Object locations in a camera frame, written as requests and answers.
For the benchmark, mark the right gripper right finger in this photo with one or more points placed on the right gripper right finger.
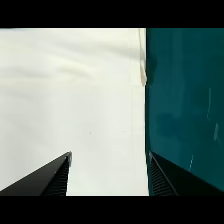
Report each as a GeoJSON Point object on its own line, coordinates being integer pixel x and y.
{"type": "Point", "coordinates": [173, 181]}

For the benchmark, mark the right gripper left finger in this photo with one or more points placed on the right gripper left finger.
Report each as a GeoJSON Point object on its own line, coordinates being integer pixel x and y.
{"type": "Point", "coordinates": [46, 180]}

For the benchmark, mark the cream T-shirt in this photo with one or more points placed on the cream T-shirt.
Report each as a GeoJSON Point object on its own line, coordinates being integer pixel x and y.
{"type": "Point", "coordinates": [73, 100]}

